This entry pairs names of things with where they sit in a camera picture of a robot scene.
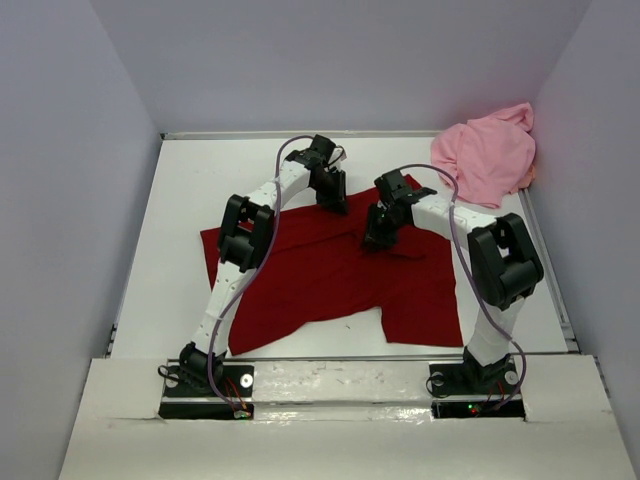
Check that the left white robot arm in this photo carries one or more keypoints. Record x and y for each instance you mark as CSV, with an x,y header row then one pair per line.
x,y
247,235

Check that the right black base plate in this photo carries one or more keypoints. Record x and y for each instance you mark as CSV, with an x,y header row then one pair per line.
x,y
454,397

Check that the red t shirt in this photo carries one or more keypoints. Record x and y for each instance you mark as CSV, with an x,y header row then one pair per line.
x,y
318,271

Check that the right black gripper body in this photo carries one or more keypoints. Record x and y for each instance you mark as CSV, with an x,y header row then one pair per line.
x,y
382,227

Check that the pink t shirt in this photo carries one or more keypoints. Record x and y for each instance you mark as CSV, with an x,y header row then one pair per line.
x,y
489,157

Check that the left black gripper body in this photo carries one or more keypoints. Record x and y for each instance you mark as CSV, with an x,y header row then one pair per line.
x,y
328,189

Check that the metal rail at front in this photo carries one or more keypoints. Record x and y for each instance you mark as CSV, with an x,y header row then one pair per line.
x,y
404,357

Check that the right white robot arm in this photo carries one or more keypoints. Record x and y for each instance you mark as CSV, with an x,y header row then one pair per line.
x,y
500,262

